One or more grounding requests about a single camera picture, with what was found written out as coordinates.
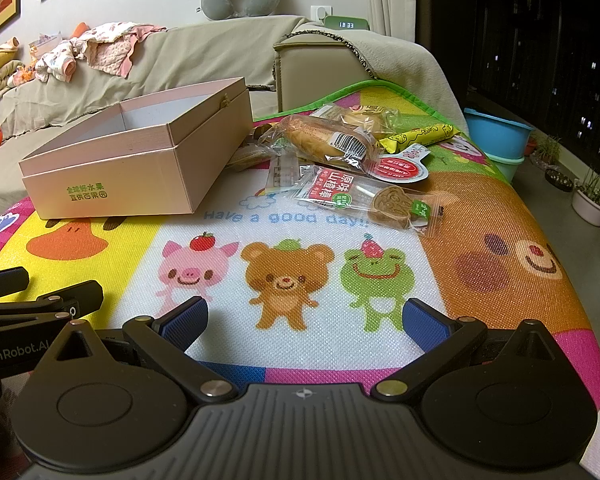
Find round yellow cake packet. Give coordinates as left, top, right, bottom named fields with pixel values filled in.
left=325, top=102, right=406, bottom=139

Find yellow snack stick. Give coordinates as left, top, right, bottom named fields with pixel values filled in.
left=377, top=124, right=455, bottom=154

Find blue plastic basin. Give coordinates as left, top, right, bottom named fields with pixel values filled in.
left=464, top=107, right=536, bottom=161

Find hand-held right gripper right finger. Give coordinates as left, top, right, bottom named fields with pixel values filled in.
left=372, top=298, right=556, bottom=402

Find beige fringed armrest throw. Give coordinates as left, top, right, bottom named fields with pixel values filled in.
left=280, top=22, right=468, bottom=133

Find clear plastic bag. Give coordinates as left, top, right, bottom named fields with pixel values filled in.
left=29, top=31, right=64, bottom=57

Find green digital clock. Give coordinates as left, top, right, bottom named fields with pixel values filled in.
left=324, top=15, right=368, bottom=32

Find dark balcony window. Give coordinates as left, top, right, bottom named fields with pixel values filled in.
left=415, top=0, right=600, bottom=161

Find white plant pot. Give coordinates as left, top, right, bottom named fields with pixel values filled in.
left=571, top=170, right=600, bottom=227

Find white patterned baby garment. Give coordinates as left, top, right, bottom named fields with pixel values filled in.
left=34, top=40, right=88, bottom=83

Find dark plant pot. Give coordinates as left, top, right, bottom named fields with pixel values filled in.
left=544, top=166, right=574, bottom=192

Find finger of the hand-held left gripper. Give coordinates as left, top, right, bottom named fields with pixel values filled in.
left=0, top=281, right=104, bottom=332
left=0, top=267, right=30, bottom=303

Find colourful cartoon play mat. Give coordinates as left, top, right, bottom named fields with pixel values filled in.
left=0, top=79, right=600, bottom=480

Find dark snack packet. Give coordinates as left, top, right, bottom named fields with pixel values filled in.
left=227, top=144, right=272, bottom=169
left=250, top=122, right=282, bottom=144

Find white packet red round label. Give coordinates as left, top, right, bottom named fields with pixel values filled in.
left=367, top=142, right=431, bottom=182

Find brown plant pot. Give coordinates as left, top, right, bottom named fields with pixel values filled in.
left=526, top=132, right=564, bottom=167

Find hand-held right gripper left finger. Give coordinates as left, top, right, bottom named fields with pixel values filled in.
left=55, top=296, right=233, bottom=404

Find pink cardboard box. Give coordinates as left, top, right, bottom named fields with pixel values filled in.
left=19, top=77, right=253, bottom=220

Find red hawthorn stick packet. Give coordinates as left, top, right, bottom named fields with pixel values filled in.
left=292, top=162, right=376, bottom=209

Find small clear snack packet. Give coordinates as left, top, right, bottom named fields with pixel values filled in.
left=265, top=147, right=307, bottom=194

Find bread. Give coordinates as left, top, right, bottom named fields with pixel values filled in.
left=277, top=114, right=376, bottom=171

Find pink quilted garment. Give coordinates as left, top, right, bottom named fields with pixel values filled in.
left=70, top=21, right=168, bottom=78

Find light teal plastic basin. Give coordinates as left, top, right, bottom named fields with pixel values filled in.
left=494, top=154, right=527, bottom=184

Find beige sofa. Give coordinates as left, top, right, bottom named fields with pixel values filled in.
left=0, top=15, right=466, bottom=201

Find beige sofa cover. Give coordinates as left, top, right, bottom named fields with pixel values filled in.
left=0, top=15, right=306, bottom=201

